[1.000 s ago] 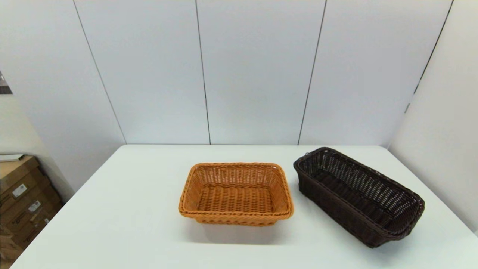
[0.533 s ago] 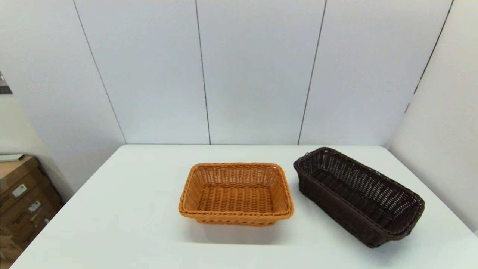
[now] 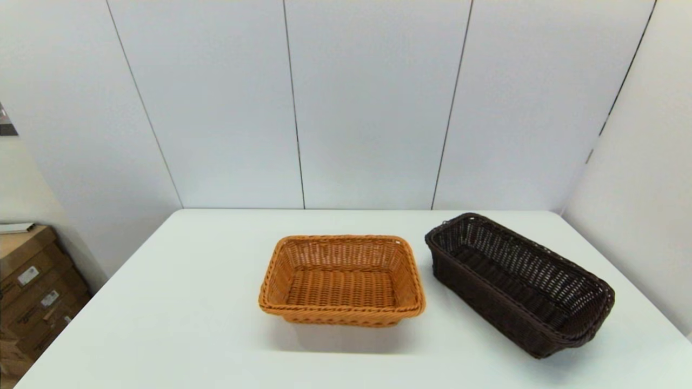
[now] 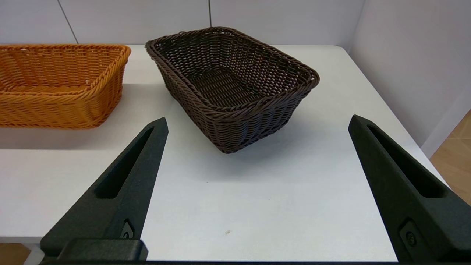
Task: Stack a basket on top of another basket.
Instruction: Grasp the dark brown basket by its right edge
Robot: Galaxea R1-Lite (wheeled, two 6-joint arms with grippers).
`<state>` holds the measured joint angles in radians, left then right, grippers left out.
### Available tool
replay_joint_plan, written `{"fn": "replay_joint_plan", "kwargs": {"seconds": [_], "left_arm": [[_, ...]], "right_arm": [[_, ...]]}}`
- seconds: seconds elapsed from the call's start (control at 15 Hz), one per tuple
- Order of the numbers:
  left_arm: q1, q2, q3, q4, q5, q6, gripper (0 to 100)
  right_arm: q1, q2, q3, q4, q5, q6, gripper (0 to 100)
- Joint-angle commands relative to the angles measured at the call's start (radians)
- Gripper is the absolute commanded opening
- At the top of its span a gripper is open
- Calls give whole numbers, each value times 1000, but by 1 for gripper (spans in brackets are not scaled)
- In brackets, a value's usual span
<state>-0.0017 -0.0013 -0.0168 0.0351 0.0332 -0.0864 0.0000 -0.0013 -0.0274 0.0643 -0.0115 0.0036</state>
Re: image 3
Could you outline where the orange wicker basket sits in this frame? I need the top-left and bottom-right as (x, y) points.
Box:
(258, 234), (426, 328)

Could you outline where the dark brown wicker basket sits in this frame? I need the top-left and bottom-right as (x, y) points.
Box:
(424, 212), (616, 359)

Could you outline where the brown cardboard box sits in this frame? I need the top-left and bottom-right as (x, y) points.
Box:
(0, 294), (92, 361)
(0, 327), (34, 389)
(0, 270), (90, 330)
(0, 226), (74, 306)

